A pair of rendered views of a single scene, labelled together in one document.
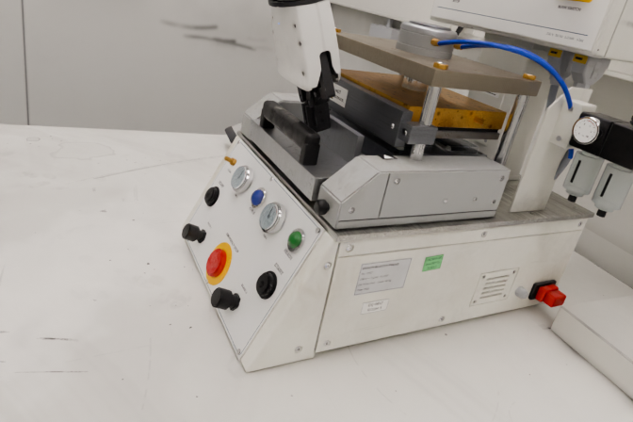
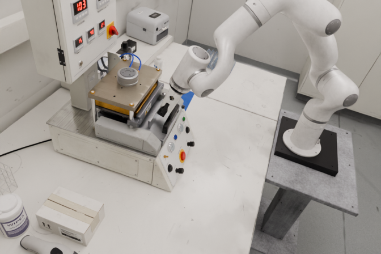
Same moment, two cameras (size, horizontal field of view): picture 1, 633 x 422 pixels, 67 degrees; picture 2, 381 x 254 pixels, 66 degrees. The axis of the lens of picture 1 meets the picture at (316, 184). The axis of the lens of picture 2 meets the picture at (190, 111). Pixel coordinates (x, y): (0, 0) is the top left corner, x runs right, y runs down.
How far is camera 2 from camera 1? 152 cm
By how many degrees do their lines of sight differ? 107
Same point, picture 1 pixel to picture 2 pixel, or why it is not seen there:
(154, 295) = (199, 167)
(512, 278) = not seen: hidden behind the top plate
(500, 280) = not seen: hidden behind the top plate
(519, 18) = (101, 51)
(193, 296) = (189, 161)
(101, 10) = not seen: outside the picture
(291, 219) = (180, 121)
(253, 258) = (183, 137)
